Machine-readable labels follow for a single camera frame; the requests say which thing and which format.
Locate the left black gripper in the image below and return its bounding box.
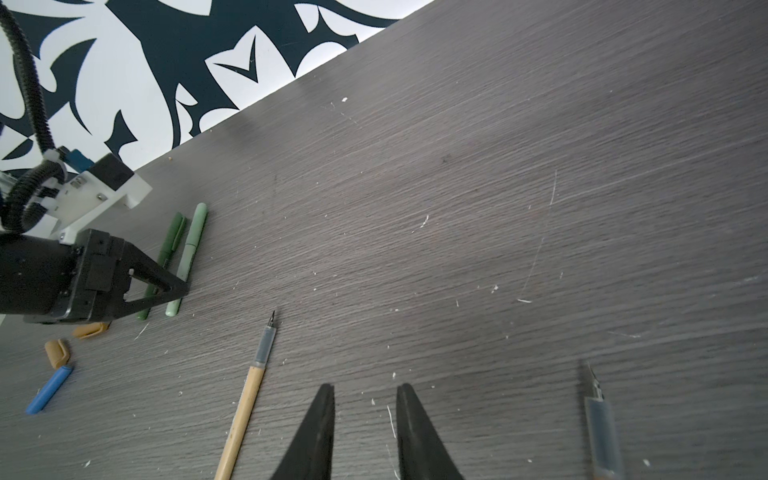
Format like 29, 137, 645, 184
1, 229, 190, 324

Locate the green pen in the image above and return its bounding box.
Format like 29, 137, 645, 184
177, 203, 208, 282
136, 212, 187, 321

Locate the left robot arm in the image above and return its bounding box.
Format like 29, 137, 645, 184
1, 1, 189, 324

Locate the tan pen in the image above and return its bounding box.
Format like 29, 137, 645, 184
583, 363, 626, 479
214, 311, 278, 480

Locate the tan pen cap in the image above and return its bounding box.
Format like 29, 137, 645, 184
44, 339, 71, 370
72, 322, 110, 339

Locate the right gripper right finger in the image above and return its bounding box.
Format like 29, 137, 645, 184
396, 383, 463, 480

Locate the blue pen cap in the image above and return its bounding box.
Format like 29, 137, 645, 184
25, 365, 74, 415

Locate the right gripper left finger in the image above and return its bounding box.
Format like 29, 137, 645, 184
271, 384, 335, 480

